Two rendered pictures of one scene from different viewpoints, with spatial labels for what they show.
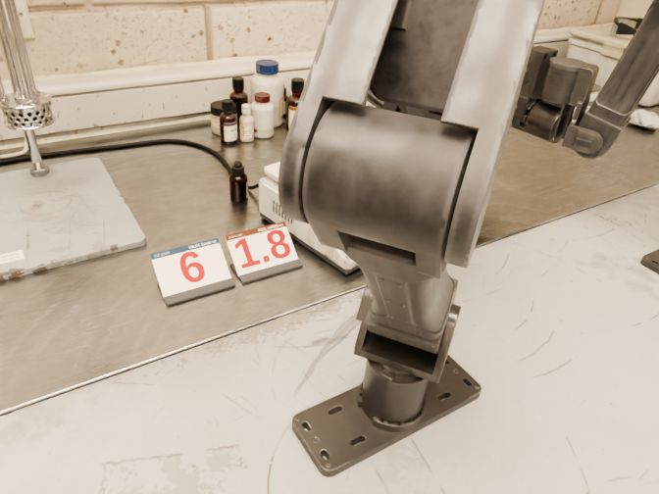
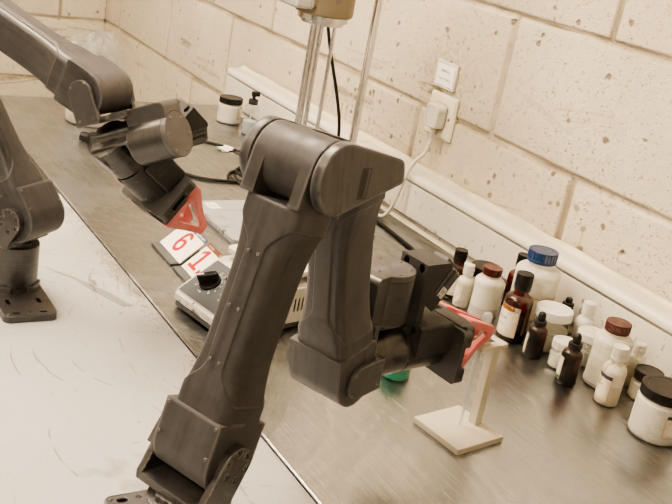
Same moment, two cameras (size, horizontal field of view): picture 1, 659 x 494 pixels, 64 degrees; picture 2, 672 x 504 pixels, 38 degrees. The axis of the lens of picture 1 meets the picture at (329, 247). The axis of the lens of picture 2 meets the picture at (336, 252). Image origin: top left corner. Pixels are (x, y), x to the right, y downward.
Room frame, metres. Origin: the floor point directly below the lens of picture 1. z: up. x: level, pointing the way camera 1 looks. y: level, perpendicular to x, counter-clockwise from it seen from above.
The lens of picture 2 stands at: (0.80, -1.30, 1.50)
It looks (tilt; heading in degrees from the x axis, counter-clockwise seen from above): 20 degrees down; 90
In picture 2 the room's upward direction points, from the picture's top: 11 degrees clockwise
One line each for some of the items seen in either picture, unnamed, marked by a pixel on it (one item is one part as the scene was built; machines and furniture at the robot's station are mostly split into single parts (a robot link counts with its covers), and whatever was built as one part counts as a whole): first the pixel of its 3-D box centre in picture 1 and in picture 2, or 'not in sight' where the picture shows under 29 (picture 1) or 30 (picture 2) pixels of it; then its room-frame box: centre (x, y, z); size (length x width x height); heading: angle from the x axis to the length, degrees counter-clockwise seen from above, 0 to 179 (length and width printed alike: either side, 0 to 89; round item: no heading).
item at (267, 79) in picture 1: (267, 93); (534, 287); (1.11, 0.16, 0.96); 0.07 x 0.07 x 0.13
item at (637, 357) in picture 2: not in sight; (635, 363); (1.25, 0.01, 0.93); 0.03 x 0.03 x 0.07
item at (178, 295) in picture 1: (193, 270); (179, 242); (0.54, 0.17, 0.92); 0.09 x 0.06 x 0.04; 123
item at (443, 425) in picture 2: not in sight; (468, 386); (0.98, -0.23, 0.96); 0.08 x 0.08 x 0.13; 42
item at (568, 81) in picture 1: (577, 103); (359, 321); (0.83, -0.37, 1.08); 0.12 x 0.09 x 0.12; 56
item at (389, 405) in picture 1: (394, 383); (14, 264); (0.36, -0.08, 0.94); 0.20 x 0.07 x 0.08; 125
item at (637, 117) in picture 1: (645, 119); not in sight; (1.28, -0.74, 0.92); 0.08 x 0.08 x 0.04; 35
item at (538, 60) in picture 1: (526, 77); (426, 296); (0.90, -0.30, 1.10); 0.07 x 0.06 x 0.11; 131
